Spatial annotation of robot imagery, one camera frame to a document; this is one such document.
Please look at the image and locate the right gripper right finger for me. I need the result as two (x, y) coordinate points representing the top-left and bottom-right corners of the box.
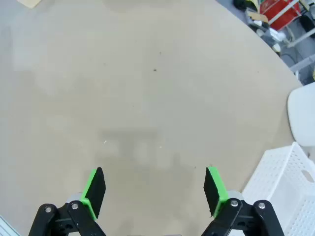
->
(200, 166), (284, 236)

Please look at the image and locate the white round trash can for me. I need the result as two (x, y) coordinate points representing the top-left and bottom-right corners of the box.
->
(287, 82), (315, 146)

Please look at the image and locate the white perforated plastic basket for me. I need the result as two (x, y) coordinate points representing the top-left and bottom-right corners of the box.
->
(241, 142), (315, 236)

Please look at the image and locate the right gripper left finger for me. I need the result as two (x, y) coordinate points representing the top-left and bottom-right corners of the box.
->
(28, 167), (107, 236)

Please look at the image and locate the red shopping bag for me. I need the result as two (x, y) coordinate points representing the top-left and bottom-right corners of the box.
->
(260, 0), (302, 31)

